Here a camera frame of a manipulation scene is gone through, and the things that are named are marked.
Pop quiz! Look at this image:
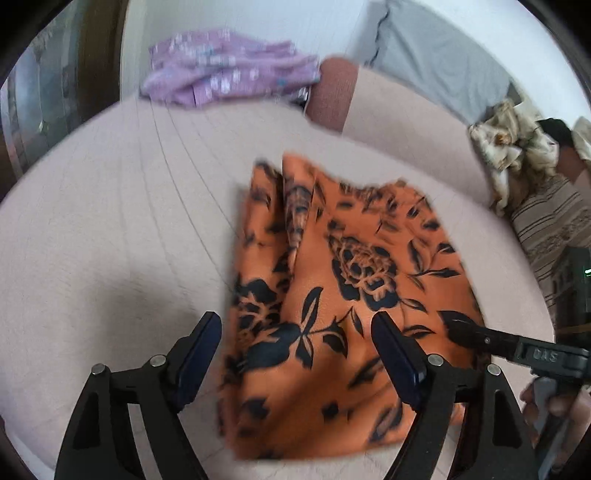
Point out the reddish brown pillow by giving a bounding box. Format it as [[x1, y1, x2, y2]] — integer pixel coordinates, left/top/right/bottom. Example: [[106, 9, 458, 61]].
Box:
[[305, 56, 360, 134]]

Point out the orange black floral garment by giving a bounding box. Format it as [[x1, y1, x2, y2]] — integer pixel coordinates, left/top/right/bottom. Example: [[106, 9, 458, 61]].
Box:
[[216, 152, 485, 462]]

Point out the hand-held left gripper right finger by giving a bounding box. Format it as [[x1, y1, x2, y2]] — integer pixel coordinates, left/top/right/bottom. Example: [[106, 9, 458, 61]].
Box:
[[370, 311, 539, 480]]

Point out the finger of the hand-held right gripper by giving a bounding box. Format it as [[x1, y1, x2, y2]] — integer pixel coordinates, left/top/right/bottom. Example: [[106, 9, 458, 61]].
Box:
[[438, 310, 520, 361]]

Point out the pink striped bed sheet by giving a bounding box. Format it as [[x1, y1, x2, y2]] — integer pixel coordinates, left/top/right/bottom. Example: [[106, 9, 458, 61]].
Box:
[[0, 67, 555, 480]]

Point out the person's right hand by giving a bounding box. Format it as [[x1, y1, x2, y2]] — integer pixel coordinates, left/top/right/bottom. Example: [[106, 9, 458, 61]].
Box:
[[519, 378, 591, 448]]

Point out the cream floral crumpled cloth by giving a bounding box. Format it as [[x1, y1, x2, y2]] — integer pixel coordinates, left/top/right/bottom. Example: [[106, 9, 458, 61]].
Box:
[[468, 99, 559, 217]]

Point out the beige striped blanket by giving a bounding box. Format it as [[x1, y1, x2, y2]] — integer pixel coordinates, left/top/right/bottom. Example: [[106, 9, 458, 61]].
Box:
[[508, 173, 591, 324]]

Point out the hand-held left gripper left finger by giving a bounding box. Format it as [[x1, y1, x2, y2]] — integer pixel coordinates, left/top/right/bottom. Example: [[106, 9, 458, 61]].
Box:
[[54, 311, 223, 480]]

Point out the grey pillow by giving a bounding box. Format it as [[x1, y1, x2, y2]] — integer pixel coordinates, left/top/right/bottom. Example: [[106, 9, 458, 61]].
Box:
[[355, 0, 513, 125]]

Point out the brown wooden wardrobe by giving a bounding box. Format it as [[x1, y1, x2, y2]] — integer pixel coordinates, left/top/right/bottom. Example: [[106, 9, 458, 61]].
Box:
[[0, 0, 130, 195]]

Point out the purple floral garment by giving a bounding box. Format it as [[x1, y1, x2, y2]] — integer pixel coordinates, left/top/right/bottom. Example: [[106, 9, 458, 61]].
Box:
[[140, 28, 321, 110]]

